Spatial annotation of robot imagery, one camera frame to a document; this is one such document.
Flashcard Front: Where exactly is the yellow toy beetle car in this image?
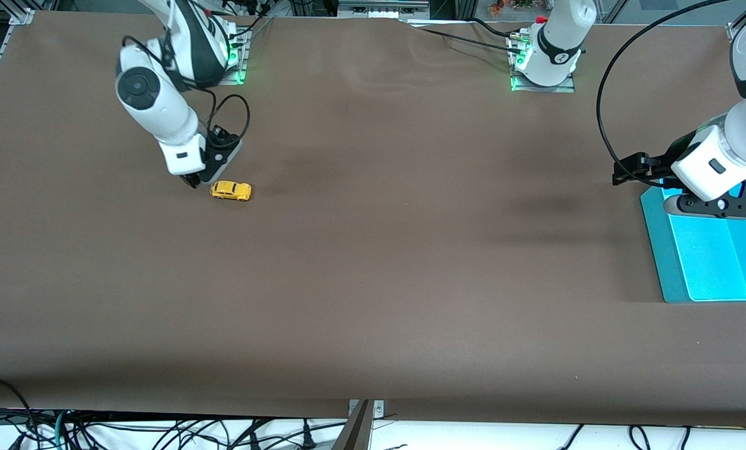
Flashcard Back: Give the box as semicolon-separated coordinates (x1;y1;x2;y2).
210;181;252;202

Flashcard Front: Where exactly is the teal plastic bin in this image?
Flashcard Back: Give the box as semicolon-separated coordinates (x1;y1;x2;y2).
640;177;746;304

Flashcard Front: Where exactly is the grey equipment box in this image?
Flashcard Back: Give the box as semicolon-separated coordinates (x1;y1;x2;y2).
337;0;431;18

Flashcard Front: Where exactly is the dark diagonal support beam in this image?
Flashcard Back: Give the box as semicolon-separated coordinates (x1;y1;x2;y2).
331;400;374;450

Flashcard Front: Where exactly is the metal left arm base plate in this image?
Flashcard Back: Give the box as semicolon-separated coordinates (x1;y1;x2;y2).
509;31;577;93

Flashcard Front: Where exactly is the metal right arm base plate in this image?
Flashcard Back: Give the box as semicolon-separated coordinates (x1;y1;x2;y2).
217;28;249;85

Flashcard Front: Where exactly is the black base cable bundle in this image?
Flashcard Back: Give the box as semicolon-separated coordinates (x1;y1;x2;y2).
236;0;275;38

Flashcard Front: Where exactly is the long black tabletop cable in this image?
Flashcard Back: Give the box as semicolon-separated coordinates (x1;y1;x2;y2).
404;19;524;57

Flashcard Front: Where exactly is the aluminium frame corner piece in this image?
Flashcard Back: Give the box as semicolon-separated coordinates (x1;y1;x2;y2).
9;0;36;26

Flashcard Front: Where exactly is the black looping floor cable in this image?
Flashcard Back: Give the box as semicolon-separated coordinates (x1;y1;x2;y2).
0;377;36;450

